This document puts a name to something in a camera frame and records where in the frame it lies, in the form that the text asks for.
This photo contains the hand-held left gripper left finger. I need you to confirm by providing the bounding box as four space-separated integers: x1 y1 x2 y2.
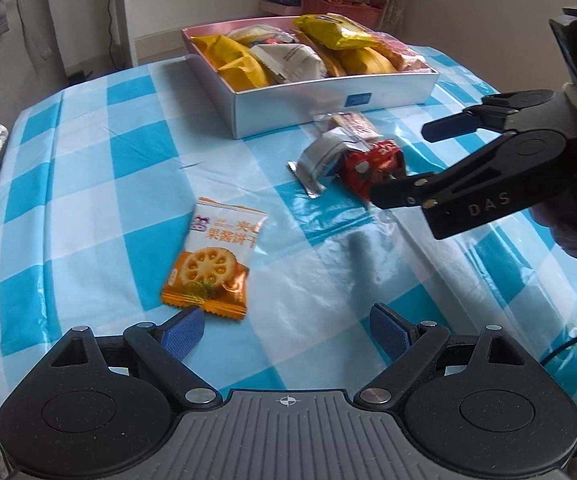
48 306 222 406

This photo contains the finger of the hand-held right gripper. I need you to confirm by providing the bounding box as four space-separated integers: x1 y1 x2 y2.
421 90 564 142
369 129 569 241

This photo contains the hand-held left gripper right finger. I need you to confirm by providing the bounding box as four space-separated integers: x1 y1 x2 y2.
353 302 529 406

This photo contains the orange biscuit packet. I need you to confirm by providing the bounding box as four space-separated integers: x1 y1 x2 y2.
161 196 269 323

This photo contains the pink gift box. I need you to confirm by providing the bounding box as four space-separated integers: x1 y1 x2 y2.
181 15 440 140

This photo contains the person's right hand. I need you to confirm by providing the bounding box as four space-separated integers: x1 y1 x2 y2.
529 180 577 266

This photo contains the pink red snack packet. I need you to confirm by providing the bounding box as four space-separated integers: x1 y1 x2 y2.
376 35 427 72

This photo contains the clear wrapped biscuit packet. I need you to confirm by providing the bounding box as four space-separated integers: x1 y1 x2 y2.
313 111 382 153

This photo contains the silver snack packet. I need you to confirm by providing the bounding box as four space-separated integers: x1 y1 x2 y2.
287 127 354 201

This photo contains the blue checkered tablecloth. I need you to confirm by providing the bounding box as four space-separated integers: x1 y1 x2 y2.
0 45 577 461

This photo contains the bright yellow chip bag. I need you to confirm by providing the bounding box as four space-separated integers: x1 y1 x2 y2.
293 13 377 51

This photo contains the large pink plastic basket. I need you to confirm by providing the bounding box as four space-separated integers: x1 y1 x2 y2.
301 0 384 23

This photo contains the pink plastic tray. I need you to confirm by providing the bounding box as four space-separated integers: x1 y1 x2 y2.
260 0 304 16

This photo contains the grey backpack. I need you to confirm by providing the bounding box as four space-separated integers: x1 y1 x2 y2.
0 0 66 131

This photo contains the white bookshelf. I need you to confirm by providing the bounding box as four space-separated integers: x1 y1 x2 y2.
118 0 404 68

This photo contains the black power cable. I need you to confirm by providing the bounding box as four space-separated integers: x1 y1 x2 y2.
106 0 122 68

